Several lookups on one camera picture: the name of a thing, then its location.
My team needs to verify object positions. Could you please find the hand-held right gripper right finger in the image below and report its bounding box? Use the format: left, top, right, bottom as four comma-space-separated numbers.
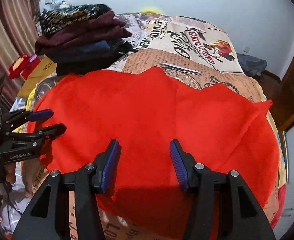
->
169, 139, 276, 240

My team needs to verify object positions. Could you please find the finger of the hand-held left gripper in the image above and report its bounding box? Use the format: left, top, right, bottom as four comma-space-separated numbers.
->
8, 123, 67, 143
6, 109, 54, 128

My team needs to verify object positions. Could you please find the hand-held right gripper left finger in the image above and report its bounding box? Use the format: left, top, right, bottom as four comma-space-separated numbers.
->
12, 139, 120, 240

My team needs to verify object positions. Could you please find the red zip jacket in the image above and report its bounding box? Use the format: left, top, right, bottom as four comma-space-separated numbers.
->
27, 66, 281, 239

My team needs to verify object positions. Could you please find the person's left hand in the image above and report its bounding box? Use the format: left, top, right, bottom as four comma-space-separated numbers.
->
0, 161, 17, 184

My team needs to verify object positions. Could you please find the yellow cloth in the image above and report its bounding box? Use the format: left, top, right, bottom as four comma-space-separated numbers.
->
12, 87, 38, 133

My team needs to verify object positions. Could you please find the red plush toy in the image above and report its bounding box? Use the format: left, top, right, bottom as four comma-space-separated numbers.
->
8, 54, 41, 79

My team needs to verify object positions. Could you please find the black folded garment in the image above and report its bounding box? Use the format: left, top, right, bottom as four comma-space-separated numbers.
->
56, 41, 137, 77

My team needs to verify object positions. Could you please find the dark blue folded garment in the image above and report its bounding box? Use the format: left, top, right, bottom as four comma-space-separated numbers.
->
47, 39, 112, 63

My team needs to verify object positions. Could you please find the striped curtain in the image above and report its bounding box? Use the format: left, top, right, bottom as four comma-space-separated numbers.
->
0, 0, 41, 110

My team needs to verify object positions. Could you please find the maroon folded garment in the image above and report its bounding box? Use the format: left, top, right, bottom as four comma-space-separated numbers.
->
35, 10, 134, 55

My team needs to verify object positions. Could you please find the black gold patterned folded cloth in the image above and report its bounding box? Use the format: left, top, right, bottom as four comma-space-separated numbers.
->
37, 4, 112, 37

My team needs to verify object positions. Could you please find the printed blanket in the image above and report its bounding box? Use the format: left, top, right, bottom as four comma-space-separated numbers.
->
11, 12, 289, 240

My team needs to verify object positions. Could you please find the white crumpled plastic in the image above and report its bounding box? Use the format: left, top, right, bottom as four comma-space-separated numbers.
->
44, 0, 72, 11

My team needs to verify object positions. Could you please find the dark bag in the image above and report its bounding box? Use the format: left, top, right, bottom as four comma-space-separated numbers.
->
237, 53, 267, 80

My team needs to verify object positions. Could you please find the black cable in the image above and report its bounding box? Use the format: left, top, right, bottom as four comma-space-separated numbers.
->
1, 179, 24, 217

